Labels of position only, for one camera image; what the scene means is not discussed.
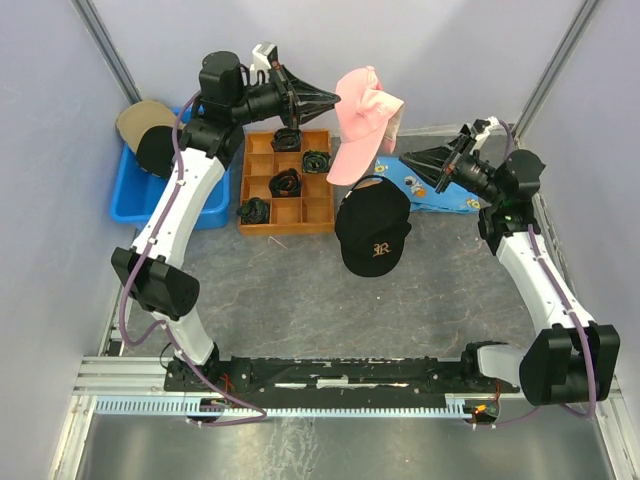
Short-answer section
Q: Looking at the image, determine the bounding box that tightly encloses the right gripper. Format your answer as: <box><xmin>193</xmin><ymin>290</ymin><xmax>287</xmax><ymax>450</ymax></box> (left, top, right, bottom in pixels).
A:
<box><xmin>398</xmin><ymin>134</ymin><xmax>502</xmax><ymax>206</ymax></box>

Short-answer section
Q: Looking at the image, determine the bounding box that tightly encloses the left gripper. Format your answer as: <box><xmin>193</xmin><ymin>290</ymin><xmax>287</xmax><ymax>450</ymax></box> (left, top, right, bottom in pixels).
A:
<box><xmin>230</xmin><ymin>62</ymin><xmax>340</xmax><ymax>130</ymax></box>

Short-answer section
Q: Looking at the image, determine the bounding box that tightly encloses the blue astronaut print cloth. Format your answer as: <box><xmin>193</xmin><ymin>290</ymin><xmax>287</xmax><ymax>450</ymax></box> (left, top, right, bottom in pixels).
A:
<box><xmin>374</xmin><ymin>156</ymin><xmax>481</xmax><ymax>214</ymax></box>

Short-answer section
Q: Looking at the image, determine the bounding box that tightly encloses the pink cap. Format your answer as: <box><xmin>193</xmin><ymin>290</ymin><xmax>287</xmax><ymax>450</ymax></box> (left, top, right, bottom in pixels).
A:
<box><xmin>327</xmin><ymin>66</ymin><xmax>405</xmax><ymax>186</ymax></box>

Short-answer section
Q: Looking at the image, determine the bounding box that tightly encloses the black cap gold letter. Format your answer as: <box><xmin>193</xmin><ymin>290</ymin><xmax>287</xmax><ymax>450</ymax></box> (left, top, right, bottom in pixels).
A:
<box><xmin>335</xmin><ymin>175</ymin><xmax>412</xmax><ymax>278</ymax></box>

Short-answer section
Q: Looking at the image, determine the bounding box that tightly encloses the wooden hat stand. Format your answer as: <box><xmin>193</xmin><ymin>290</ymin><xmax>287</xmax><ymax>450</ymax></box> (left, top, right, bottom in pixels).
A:
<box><xmin>353</xmin><ymin>177</ymin><xmax>382</xmax><ymax>190</ymax></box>

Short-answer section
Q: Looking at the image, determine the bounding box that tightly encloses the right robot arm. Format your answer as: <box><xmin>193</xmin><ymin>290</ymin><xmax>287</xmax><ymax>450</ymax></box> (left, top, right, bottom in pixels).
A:
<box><xmin>399</xmin><ymin>134</ymin><xmax>620</xmax><ymax>418</ymax></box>

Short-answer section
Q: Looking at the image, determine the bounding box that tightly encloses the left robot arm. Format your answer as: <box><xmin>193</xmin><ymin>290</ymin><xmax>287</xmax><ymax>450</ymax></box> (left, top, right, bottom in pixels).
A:
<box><xmin>111</xmin><ymin>44</ymin><xmax>340</xmax><ymax>390</ymax></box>

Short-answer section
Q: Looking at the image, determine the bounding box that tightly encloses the rolled black belt top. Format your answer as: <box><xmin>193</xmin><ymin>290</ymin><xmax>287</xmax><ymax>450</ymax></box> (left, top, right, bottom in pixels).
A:
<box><xmin>271</xmin><ymin>127</ymin><xmax>302</xmax><ymax>152</ymax></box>

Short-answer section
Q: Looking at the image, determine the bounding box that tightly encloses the rolled green black belt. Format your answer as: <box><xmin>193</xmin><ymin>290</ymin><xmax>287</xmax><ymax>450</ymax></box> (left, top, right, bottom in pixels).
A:
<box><xmin>302</xmin><ymin>150</ymin><xmax>331</xmax><ymax>174</ymax></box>

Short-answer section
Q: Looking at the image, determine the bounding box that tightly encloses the rolled black brown belt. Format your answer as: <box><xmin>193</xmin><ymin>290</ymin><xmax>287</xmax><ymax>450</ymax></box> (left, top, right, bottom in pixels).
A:
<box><xmin>268</xmin><ymin>168</ymin><xmax>302</xmax><ymax>198</ymax></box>

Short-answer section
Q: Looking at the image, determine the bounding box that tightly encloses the wooden compartment tray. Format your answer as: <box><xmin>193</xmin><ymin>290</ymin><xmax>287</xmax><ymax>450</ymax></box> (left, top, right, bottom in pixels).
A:
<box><xmin>237</xmin><ymin>130</ymin><xmax>334</xmax><ymax>236</ymax></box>

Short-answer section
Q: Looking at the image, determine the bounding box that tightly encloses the rolled dark green belt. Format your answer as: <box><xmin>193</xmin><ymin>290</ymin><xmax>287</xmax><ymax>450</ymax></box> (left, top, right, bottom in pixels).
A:
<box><xmin>236</xmin><ymin>197</ymin><xmax>271</xmax><ymax>225</ymax></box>

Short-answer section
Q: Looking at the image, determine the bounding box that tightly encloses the black cap white lining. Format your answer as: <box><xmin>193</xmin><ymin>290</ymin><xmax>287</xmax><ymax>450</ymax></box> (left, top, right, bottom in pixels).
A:
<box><xmin>135</xmin><ymin>125</ymin><xmax>174</xmax><ymax>179</ymax></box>

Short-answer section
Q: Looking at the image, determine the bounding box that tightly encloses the beige cap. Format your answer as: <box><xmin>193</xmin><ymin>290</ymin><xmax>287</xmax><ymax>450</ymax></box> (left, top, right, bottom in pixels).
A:
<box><xmin>115</xmin><ymin>100</ymin><xmax>176</xmax><ymax>153</ymax></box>

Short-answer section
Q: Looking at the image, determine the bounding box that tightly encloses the blue plastic bin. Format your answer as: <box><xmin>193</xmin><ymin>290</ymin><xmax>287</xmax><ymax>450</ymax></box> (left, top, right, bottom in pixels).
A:
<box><xmin>109</xmin><ymin>107</ymin><xmax>234</xmax><ymax>231</ymax></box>

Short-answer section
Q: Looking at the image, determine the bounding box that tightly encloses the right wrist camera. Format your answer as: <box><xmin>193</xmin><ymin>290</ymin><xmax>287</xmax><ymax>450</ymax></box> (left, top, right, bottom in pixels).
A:
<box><xmin>469</xmin><ymin>116</ymin><xmax>501</xmax><ymax>152</ymax></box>

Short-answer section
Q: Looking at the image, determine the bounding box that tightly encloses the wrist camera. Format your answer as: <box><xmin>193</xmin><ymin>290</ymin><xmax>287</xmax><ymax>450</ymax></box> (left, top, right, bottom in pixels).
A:
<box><xmin>469</xmin><ymin>116</ymin><xmax>501</xmax><ymax>152</ymax></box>
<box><xmin>249</xmin><ymin>42</ymin><xmax>278</xmax><ymax>83</ymax></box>

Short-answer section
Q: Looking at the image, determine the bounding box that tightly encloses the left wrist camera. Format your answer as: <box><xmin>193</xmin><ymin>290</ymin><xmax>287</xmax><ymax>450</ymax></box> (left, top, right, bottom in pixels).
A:
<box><xmin>249</xmin><ymin>42</ymin><xmax>278</xmax><ymax>83</ymax></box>

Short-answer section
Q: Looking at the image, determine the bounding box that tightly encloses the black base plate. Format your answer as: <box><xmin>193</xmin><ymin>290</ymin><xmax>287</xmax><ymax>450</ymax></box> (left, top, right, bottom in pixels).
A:
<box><xmin>163</xmin><ymin>355</ymin><xmax>521</xmax><ymax>409</ymax></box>

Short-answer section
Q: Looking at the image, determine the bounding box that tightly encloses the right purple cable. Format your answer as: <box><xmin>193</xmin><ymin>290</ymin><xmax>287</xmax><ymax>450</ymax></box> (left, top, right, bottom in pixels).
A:
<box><xmin>469</xmin><ymin>117</ymin><xmax>599</xmax><ymax>429</ymax></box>

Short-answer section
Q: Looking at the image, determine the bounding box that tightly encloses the blue cable duct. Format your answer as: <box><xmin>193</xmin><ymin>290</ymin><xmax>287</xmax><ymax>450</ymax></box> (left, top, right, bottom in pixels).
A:
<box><xmin>94</xmin><ymin>394</ymin><xmax>474</xmax><ymax>417</ymax></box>

